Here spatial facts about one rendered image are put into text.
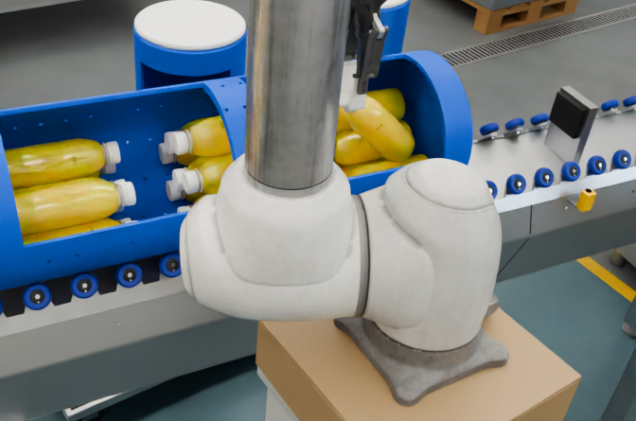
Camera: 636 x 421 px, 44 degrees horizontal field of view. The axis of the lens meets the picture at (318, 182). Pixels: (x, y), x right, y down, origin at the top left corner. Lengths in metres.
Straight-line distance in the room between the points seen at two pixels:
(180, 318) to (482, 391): 0.60
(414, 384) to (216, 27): 1.22
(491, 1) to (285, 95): 3.94
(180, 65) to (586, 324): 1.69
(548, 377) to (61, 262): 0.74
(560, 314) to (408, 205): 2.02
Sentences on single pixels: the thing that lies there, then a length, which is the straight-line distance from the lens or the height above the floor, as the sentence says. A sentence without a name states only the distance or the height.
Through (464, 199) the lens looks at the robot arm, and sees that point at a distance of 0.92.
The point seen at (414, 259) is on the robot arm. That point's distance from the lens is 0.92.
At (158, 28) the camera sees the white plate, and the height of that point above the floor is 1.04.
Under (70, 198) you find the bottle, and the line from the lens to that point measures 1.29.
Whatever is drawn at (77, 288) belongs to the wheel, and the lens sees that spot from 1.36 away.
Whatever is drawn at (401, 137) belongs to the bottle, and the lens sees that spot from 1.47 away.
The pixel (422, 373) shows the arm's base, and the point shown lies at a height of 1.13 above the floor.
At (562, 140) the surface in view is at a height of 0.97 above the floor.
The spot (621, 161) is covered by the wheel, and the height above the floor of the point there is 0.97.
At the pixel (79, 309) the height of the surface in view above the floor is 0.92.
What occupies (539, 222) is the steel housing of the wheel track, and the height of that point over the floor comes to 0.86.
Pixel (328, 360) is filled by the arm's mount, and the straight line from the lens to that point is 1.07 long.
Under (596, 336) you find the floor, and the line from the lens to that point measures 2.88.
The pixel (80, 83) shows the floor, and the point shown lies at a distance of 3.90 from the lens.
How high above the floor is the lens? 1.90
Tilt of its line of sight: 36 degrees down
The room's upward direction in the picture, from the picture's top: 7 degrees clockwise
